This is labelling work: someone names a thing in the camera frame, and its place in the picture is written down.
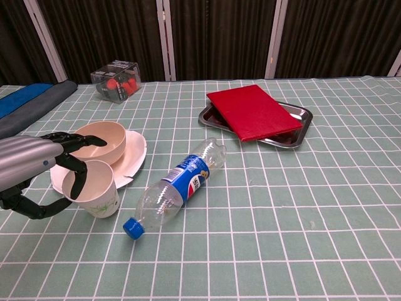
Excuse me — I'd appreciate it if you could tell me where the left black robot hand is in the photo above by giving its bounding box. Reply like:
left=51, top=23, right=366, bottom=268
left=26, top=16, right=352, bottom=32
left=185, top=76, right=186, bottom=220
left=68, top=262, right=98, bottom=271
left=0, top=132, right=108, bottom=221

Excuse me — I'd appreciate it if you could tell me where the white cup with leaf print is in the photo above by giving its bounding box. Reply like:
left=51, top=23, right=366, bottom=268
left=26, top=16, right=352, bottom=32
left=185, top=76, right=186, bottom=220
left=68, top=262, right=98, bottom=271
left=61, top=159, right=121, bottom=219

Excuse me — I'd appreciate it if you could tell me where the dark grey folded cloth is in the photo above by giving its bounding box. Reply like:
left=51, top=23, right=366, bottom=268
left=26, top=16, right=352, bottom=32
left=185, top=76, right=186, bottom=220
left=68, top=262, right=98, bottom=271
left=0, top=80, right=78, bottom=140

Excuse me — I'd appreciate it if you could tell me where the blue folded cloth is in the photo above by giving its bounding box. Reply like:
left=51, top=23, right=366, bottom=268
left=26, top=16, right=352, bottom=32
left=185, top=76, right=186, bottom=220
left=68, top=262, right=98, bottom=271
left=0, top=83, right=55, bottom=120

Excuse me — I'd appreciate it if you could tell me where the beige bowl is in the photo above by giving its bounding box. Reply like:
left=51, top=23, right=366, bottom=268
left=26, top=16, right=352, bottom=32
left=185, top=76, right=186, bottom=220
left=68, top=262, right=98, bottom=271
left=67, top=120, right=127, bottom=165

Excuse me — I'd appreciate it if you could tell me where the white paper plate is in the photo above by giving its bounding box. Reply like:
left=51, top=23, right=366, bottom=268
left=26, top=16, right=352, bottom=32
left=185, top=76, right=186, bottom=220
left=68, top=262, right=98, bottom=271
left=49, top=129, right=148, bottom=196

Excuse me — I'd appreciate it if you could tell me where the clear box with red items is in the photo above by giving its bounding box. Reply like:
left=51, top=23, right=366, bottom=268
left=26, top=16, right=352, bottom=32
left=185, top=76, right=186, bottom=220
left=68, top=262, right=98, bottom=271
left=90, top=59, right=142, bottom=104

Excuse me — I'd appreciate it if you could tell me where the clear plastic bottle blue label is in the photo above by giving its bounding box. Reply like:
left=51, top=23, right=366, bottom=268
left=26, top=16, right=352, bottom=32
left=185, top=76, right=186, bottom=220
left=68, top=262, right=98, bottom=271
left=122, top=137, right=227, bottom=241

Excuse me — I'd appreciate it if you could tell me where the red hardcover book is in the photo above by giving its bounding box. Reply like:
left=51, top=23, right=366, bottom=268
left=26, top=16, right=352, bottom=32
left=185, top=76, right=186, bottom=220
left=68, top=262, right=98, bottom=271
left=206, top=84, right=304, bottom=143

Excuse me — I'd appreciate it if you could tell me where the green checked tablecloth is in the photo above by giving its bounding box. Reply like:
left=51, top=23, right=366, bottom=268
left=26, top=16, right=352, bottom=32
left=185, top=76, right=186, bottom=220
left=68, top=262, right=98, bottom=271
left=0, top=74, right=401, bottom=301

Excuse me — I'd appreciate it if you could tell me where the stainless steel tray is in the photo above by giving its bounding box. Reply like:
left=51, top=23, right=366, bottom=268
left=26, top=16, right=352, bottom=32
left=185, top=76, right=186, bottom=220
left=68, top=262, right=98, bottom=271
left=197, top=101, right=314, bottom=149

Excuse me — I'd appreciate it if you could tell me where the white partition frame post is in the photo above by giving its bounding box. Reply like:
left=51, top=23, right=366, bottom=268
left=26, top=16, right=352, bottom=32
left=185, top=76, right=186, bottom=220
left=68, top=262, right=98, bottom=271
left=264, top=0, right=289, bottom=80
left=387, top=51, right=401, bottom=77
left=23, top=0, right=68, bottom=83
left=155, top=0, right=177, bottom=82

